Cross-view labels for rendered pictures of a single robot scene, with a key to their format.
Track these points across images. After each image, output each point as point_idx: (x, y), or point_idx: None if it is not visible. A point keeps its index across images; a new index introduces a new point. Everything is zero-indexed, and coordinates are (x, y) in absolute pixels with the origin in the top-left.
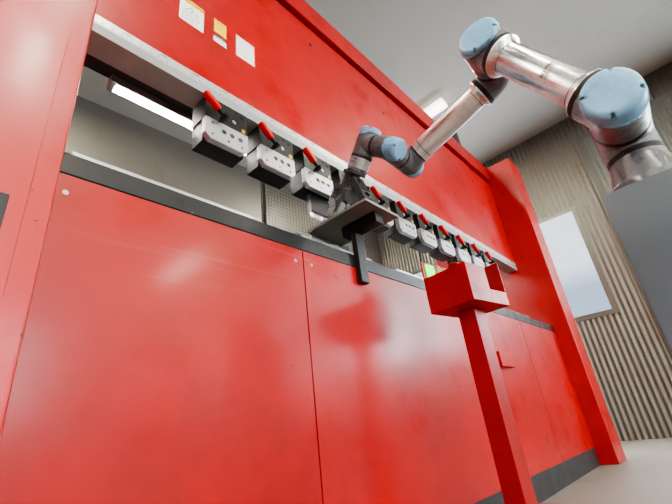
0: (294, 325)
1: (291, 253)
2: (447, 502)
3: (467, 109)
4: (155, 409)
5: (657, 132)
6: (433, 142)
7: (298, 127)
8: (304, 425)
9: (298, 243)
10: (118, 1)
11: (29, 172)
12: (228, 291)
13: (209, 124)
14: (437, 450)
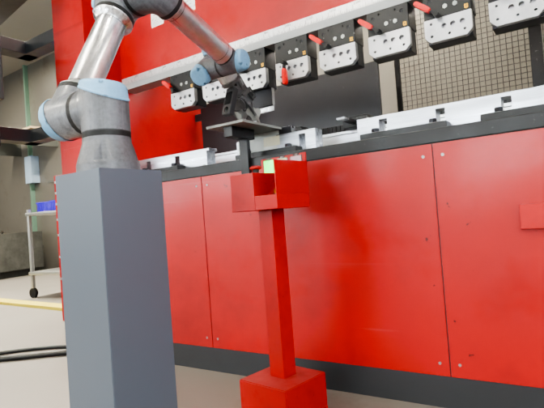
0: (196, 228)
1: (193, 182)
2: (320, 352)
3: (177, 28)
4: None
5: (82, 120)
6: (206, 53)
7: (232, 33)
8: (201, 282)
9: (198, 172)
10: (130, 57)
11: None
12: (164, 218)
13: (172, 99)
14: (316, 313)
